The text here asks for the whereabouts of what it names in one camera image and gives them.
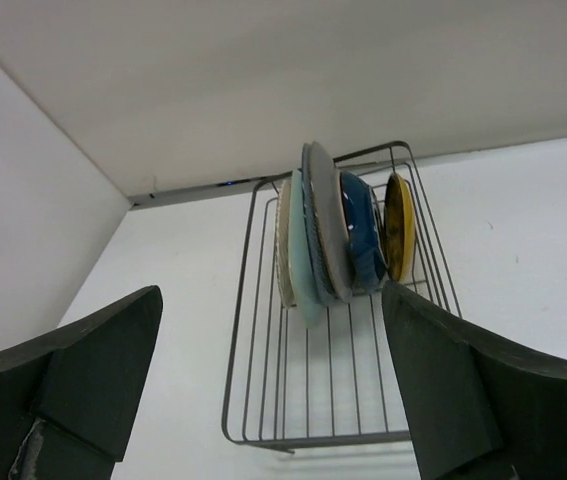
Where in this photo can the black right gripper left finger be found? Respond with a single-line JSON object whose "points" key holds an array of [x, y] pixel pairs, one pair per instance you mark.
{"points": [[69, 398]]}

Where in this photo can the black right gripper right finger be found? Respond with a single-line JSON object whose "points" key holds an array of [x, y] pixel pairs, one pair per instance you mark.
{"points": [[478, 405]]}

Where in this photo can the dark blue leaf dish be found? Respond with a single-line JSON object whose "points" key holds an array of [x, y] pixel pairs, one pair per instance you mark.
{"points": [[362, 217]]}

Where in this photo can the light green rectangular tray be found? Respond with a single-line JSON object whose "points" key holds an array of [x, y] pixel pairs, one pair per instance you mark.
{"points": [[300, 269]]}

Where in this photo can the yellow patterned round plate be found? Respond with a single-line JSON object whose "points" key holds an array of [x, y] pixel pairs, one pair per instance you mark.
{"points": [[399, 227]]}

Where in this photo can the blue floral white plate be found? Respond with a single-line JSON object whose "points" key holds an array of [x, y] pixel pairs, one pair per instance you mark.
{"points": [[325, 291]]}

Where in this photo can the grey reindeer plate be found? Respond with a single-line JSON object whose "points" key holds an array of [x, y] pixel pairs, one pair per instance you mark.
{"points": [[330, 220]]}

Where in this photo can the yellow woven round plate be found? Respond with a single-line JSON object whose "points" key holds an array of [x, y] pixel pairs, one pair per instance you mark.
{"points": [[281, 235]]}

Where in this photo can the grey wire dish rack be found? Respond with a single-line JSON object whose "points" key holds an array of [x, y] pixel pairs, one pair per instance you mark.
{"points": [[290, 387]]}

